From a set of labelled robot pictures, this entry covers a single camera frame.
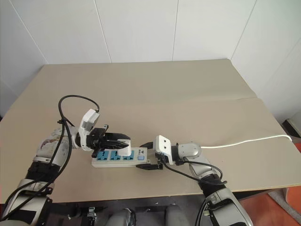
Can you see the grey floor mat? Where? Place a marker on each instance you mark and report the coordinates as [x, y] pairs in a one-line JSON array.
[[279, 202]]

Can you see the white power strip blue sockets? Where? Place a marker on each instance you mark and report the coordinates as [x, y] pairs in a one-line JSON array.
[[117, 160]]

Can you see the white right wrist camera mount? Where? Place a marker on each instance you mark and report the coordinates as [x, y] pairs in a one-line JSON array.
[[163, 143]]

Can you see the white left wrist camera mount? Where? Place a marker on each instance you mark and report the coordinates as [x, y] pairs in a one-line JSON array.
[[89, 121]]

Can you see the grey rounded robot leg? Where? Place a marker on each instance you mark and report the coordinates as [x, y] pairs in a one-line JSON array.
[[121, 217]]

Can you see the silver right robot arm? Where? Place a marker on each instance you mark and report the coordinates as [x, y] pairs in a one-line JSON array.
[[207, 168]]

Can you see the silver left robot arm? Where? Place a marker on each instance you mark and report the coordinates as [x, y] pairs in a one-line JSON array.
[[50, 150]]

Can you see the white charger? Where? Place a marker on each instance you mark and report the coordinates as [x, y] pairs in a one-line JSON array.
[[125, 149]]

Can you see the white box with dark edge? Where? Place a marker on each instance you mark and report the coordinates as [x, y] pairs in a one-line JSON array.
[[294, 124]]

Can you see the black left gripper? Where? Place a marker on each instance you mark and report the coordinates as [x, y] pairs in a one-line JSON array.
[[96, 139]]

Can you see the black metal bracket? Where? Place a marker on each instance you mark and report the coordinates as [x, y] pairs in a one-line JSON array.
[[91, 213]]

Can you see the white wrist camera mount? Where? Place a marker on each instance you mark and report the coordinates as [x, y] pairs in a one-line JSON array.
[[163, 143], [89, 121]]

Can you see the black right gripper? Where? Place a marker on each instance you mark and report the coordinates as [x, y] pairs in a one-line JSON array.
[[159, 157]]

